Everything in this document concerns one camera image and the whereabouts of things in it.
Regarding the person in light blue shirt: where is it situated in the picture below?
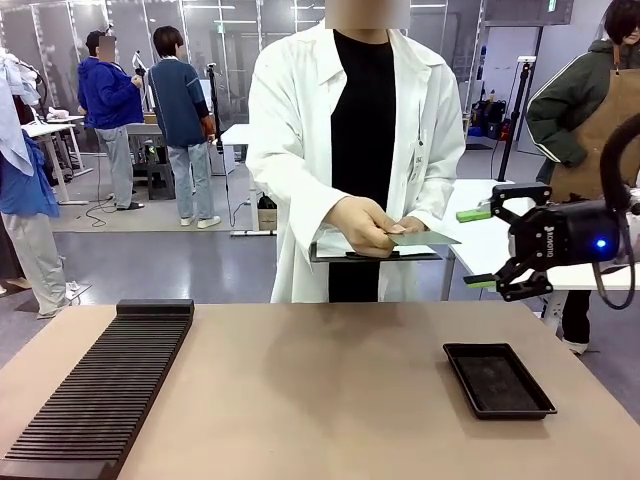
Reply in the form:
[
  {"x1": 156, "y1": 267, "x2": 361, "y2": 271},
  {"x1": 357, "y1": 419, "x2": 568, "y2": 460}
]
[{"x1": 0, "y1": 47, "x2": 77, "y2": 321}]

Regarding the person in brown apron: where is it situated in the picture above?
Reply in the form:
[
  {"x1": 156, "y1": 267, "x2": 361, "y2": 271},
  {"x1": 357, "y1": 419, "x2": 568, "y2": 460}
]
[{"x1": 525, "y1": 0, "x2": 640, "y2": 356}]

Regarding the thin green PCB board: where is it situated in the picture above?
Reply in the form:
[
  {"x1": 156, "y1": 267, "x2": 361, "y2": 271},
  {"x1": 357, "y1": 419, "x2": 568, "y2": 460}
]
[{"x1": 384, "y1": 228, "x2": 462, "y2": 247}]

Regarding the black step stool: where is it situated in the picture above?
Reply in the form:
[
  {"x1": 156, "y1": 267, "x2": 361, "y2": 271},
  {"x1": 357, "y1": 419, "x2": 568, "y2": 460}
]
[{"x1": 144, "y1": 158, "x2": 177, "y2": 202}]

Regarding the black stand with orange top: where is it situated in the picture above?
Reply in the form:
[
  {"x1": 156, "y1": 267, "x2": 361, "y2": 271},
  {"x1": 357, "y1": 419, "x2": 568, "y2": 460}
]
[{"x1": 493, "y1": 55, "x2": 539, "y2": 182}]

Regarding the person's right forearm white sleeve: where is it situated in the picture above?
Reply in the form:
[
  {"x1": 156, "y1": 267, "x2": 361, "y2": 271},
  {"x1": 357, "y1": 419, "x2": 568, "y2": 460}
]
[{"x1": 245, "y1": 149, "x2": 354, "y2": 261}]

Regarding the person in dark blue sweater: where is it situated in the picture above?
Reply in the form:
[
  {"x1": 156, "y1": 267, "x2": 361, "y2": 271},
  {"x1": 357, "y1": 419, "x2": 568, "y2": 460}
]
[{"x1": 147, "y1": 25, "x2": 222, "y2": 230}]

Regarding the person's left forearm white sleeve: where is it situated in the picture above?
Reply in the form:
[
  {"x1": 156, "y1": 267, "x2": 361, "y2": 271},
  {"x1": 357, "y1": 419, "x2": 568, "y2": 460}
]
[{"x1": 399, "y1": 144, "x2": 467, "y2": 236}]

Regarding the black clipboard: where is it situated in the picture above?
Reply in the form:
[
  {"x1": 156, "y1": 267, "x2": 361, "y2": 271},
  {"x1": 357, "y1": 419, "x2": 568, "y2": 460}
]
[{"x1": 308, "y1": 239, "x2": 445, "y2": 264}]

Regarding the black slotted PCB rack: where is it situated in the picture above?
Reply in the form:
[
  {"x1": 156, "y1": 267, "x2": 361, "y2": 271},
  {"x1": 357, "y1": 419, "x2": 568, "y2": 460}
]
[{"x1": 0, "y1": 298, "x2": 195, "y2": 480}]

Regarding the black camera tripod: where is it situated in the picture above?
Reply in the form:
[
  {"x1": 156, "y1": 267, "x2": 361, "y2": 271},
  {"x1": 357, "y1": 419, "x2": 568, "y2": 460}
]
[{"x1": 204, "y1": 62, "x2": 236, "y2": 227}]

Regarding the black rectangular tray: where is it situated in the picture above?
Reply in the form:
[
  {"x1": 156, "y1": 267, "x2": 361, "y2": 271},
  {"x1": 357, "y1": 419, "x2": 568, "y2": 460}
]
[{"x1": 442, "y1": 341, "x2": 558, "y2": 421}]

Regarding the person's right hand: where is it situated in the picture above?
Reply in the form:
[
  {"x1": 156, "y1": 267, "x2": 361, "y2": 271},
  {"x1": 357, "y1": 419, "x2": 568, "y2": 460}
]
[{"x1": 324, "y1": 196, "x2": 407, "y2": 260}]

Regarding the white desk with grey legs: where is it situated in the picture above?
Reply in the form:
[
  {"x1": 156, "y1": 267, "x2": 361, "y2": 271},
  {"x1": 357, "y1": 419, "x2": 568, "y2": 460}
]
[{"x1": 19, "y1": 114, "x2": 95, "y2": 207}]

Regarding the large white table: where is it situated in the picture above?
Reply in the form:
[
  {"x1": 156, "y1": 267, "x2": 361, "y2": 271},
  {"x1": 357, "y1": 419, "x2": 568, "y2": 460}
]
[{"x1": 443, "y1": 178, "x2": 640, "y2": 321}]

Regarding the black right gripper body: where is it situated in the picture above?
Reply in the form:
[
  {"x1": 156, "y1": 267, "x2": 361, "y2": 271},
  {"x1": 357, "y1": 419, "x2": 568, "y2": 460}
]
[{"x1": 508, "y1": 198, "x2": 625, "y2": 272}]

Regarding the white desk with box underneath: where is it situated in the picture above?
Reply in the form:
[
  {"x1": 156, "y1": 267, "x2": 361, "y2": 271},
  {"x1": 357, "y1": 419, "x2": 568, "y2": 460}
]
[{"x1": 219, "y1": 123, "x2": 279, "y2": 238}]

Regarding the person in white lab coat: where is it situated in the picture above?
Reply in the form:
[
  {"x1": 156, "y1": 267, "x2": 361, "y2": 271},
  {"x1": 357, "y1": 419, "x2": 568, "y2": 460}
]
[{"x1": 244, "y1": 22, "x2": 467, "y2": 305}]

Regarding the person in blue hoodie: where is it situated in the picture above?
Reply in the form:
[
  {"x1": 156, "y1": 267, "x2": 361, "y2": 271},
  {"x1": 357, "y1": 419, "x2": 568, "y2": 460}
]
[{"x1": 77, "y1": 30, "x2": 147, "y2": 211}]

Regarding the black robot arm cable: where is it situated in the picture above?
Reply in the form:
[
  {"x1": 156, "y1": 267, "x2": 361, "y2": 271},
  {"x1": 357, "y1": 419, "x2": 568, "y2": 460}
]
[{"x1": 593, "y1": 115, "x2": 640, "y2": 311}]

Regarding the person's left hand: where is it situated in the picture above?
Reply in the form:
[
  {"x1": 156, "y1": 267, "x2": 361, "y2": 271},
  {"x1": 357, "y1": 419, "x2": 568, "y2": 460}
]
[{"x1": 393, "y1": 215, "x2": 427, "y2": 235}]

